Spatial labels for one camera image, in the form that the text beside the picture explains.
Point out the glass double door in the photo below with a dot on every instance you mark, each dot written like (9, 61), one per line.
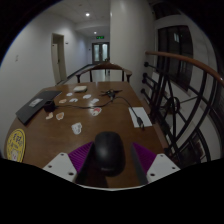
(100, 52)

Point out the orange cartoon sticker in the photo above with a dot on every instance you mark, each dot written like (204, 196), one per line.
(60, 116)

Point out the black charger block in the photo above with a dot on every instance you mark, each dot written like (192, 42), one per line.
(49, 106)

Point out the small pale sticker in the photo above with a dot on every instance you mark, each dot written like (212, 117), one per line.
(63, 101)

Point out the green exit sign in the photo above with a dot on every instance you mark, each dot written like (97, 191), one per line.
(100, 37)

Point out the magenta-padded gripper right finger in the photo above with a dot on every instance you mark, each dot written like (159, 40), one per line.
(160, 166)

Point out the black railing with wooden handrail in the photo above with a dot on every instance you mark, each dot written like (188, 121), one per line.
(186, 60)

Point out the small white flat box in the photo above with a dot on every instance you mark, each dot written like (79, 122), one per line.
(80, 88)

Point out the round yellow printed mouse pad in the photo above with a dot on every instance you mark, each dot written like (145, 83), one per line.
(16, 145)

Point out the wooden armchair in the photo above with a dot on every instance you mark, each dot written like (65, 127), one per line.
(106, 66)

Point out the black computer mouse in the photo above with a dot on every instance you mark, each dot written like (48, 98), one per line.
(109, 151)

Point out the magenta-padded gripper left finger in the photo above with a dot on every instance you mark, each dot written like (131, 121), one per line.
(60, 165)

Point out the red and white sticker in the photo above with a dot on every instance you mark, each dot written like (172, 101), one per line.
(95, 111)

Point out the small white sticker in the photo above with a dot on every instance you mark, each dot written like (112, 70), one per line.
(87, 96)
(95, 100)
(73, 100)
(69, 94)

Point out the white paper sheet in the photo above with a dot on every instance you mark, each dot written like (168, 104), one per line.
(143, 115)

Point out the pale cartoon sticker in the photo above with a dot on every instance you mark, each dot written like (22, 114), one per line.
(49, 116)

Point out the black closed laptop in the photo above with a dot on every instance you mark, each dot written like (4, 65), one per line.
(33, 106)

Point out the dark framed window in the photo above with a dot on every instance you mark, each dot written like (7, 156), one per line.
(175, 50)

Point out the white side door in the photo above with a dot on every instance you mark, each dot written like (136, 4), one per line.
(55, 60)

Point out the white wall switch plate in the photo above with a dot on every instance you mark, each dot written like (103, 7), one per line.
(16, 57)

